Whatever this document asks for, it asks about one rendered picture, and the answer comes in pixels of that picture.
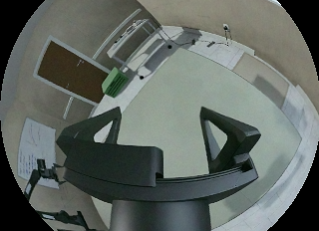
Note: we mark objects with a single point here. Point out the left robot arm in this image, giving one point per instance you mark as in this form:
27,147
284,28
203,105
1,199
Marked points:
64,216

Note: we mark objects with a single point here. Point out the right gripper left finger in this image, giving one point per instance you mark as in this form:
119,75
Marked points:
86,129

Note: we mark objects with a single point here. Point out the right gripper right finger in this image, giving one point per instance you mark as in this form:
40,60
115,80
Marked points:
241,138

